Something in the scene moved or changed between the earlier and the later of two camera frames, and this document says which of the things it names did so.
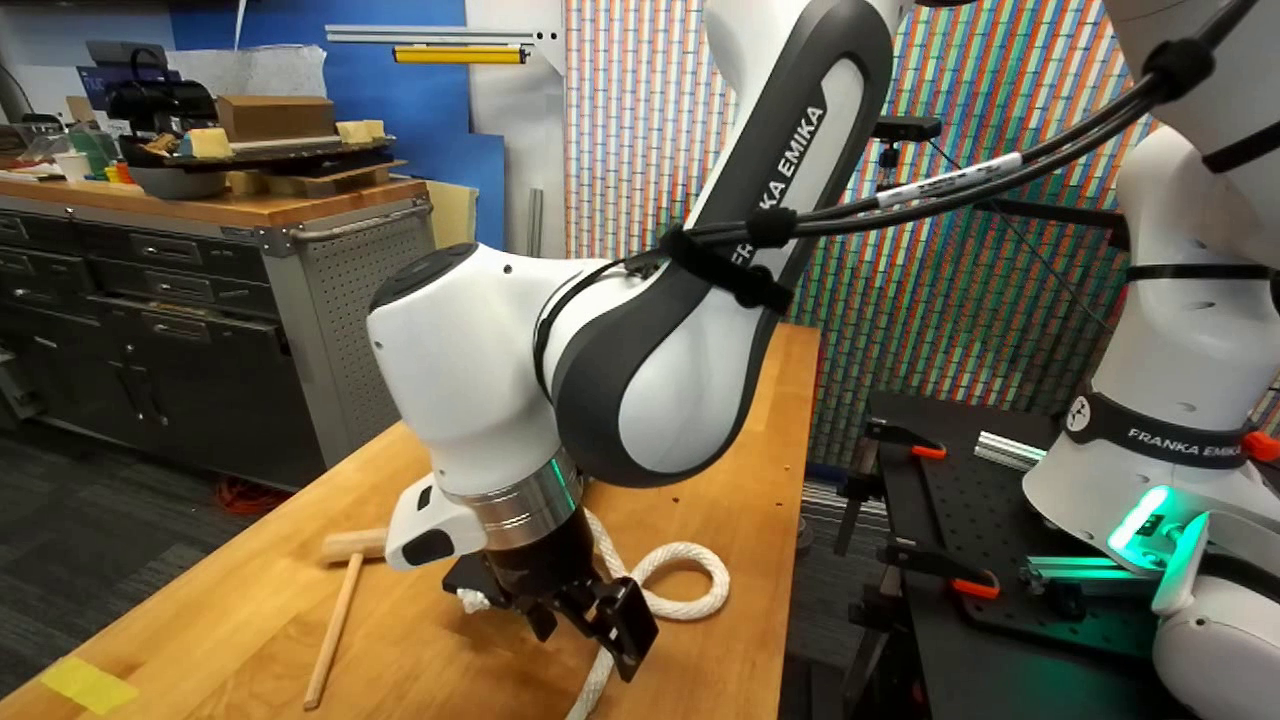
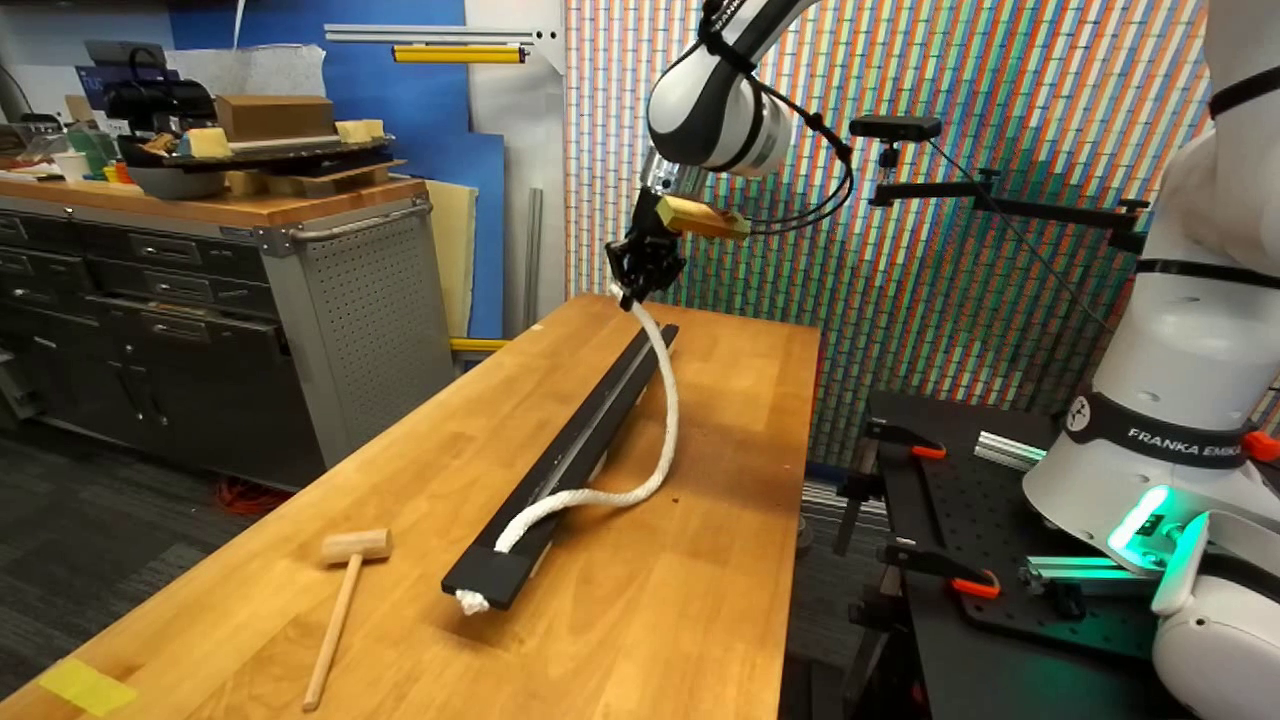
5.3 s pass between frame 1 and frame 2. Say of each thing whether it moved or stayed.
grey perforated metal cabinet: stayed
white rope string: moved
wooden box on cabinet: stayed
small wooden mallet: stayed
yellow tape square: stayed
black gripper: moved
